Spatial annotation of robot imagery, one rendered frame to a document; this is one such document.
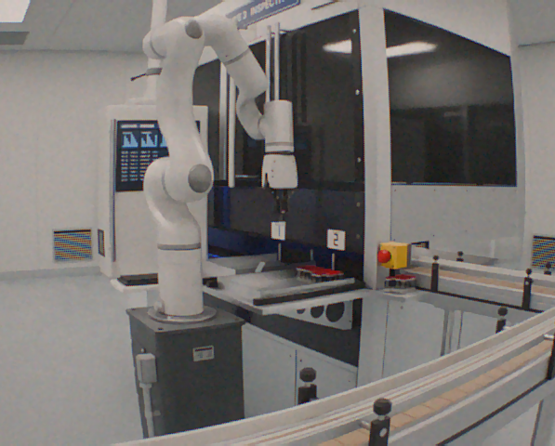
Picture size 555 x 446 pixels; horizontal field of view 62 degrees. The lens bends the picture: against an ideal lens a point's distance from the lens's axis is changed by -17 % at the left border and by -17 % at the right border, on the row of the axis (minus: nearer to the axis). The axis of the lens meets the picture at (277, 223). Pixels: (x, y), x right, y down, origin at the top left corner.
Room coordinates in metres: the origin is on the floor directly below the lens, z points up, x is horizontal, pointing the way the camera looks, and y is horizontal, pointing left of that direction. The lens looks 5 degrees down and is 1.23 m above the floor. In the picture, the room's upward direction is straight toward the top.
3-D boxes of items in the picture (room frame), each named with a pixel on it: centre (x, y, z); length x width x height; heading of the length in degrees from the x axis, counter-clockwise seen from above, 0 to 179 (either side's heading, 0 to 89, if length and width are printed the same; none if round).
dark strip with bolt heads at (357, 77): (1.70, -0.26, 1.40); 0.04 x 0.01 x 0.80; 34
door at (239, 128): (2.24, 0.09, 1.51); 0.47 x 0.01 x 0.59; 34
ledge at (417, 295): (1.61, -0.40, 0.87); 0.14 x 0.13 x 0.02; 124
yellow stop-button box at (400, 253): (1.60, -0.36, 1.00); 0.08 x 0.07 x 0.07; 124
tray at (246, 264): (2.03, 0.07, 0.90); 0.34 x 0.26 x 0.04; 124
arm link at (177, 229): (1.43, 0.28, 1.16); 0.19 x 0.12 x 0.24; 42
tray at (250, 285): (1.68, -0.03, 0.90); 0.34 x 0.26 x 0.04; 123
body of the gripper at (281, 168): (1.64, -0.01, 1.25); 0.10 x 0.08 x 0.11; 125
